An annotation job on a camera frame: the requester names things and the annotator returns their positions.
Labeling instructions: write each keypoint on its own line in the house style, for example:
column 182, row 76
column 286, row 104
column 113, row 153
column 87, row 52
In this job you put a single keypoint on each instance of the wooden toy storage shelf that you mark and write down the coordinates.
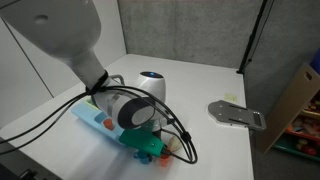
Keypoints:
column 293, row 123

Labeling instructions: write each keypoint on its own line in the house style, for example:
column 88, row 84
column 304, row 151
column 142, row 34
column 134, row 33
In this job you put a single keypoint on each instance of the blue toy cup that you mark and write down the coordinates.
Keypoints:
column 143, row 157

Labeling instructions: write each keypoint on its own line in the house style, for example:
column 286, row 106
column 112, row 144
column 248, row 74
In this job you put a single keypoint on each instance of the blue toy sink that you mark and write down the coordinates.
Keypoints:
column 94, row 117

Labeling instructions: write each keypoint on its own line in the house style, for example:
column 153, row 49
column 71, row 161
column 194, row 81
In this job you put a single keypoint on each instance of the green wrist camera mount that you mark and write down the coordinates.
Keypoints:
column 142, row 140

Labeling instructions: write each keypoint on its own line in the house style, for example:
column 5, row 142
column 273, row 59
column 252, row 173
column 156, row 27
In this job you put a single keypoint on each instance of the grey toy faucet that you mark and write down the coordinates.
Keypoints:
column 118, row 78

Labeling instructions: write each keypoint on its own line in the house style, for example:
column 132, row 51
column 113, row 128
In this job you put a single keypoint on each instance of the orange cup in sink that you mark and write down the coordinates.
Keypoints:
column 108, row 123

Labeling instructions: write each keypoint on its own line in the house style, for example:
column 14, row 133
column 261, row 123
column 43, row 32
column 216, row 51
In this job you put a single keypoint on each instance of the yellow sticky note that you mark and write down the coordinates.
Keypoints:
column 230, row 97

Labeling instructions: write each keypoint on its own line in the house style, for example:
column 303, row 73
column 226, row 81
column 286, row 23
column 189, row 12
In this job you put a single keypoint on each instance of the beige toy bread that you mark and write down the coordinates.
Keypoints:
column 174, row 144

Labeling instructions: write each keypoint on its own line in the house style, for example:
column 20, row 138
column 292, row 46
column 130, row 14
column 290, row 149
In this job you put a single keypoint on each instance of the orange cup on table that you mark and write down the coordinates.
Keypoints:
column 164, row 160

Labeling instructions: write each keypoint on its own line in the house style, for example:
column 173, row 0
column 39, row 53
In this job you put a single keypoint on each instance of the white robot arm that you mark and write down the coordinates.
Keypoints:
column 68, row 30

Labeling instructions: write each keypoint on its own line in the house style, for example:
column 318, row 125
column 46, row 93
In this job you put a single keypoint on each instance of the black partition pole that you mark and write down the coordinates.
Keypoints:
column 251, row 38

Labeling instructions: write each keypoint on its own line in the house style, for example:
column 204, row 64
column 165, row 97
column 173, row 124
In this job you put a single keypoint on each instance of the grey metal mounting plate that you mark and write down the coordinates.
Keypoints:
column 231, row 114

